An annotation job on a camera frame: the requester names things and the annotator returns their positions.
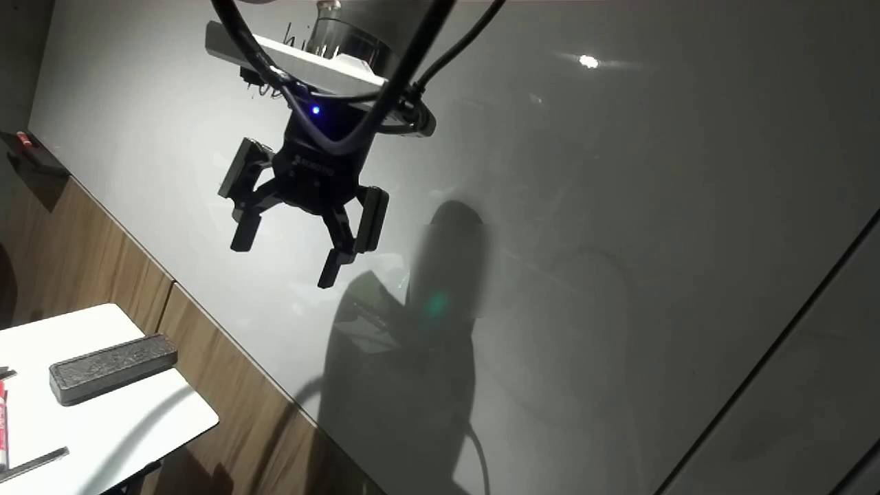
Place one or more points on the large grey whiteboard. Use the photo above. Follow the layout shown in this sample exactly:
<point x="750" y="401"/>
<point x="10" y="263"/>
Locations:
<point x="569" y="230"/>

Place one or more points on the black object with red tip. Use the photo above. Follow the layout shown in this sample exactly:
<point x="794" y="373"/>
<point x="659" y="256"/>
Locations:
<point x="38" y="170"/>

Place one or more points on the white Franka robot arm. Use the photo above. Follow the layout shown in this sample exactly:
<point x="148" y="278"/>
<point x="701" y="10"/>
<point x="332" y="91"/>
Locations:
<point x="313" y="51"/>

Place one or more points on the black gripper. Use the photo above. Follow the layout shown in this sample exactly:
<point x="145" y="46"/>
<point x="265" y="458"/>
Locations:
<point x="317" y="167"/>

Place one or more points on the red marker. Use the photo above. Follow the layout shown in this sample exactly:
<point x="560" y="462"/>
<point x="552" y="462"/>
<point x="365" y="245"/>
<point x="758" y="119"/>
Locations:
<point x="5" y="423"/>

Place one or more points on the thin grey pen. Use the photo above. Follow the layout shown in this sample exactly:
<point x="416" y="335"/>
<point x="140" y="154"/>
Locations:
<point x="38" y="460"/>

